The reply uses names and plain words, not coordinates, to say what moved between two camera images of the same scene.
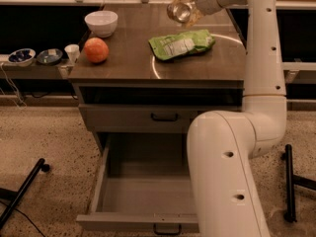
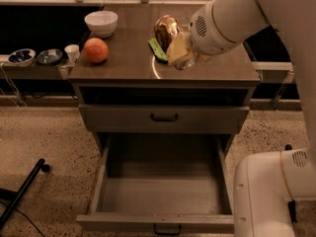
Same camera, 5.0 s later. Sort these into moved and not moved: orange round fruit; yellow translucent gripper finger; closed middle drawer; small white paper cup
Moved: yellow translucent gripper finger
Not moved: orange round fruit; closed middle drawer; small white paper cup
